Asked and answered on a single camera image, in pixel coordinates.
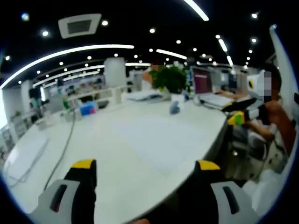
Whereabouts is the ceiling air vent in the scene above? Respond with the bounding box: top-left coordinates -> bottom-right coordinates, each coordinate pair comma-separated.
58,13 -> 102,39

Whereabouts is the white desk divider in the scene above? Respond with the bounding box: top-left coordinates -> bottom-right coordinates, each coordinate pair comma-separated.
67,84 -> 134,106

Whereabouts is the white column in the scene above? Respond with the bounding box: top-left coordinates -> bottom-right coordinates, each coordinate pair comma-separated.
104,57 -> 127,89

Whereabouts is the stack of documents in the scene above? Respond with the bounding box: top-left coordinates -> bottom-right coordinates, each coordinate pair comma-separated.
127,90 -> 171,102

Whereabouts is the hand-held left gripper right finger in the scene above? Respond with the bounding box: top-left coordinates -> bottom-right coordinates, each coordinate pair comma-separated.
195,160 -> 260,224

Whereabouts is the green potted plant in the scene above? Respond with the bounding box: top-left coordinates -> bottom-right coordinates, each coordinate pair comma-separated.
149,66 -> 190,103

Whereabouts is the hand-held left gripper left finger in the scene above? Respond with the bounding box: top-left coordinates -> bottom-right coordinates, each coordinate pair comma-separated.
29,159 -> 97,224

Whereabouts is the person's right hand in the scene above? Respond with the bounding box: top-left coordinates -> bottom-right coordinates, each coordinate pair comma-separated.
266,100 -> 289,128

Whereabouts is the office chair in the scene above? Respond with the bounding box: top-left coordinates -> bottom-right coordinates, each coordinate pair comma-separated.
230,127 -> 269,164

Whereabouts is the grey cable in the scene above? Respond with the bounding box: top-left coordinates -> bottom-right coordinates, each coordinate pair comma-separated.
43,111 -> 77,189

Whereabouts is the light blue stapler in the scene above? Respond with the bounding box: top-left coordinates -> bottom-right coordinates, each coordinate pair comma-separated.
170,101 -> 181,115

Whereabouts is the blue plastic box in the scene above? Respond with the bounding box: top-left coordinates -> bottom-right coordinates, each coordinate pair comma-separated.
78,101 -> 98,116

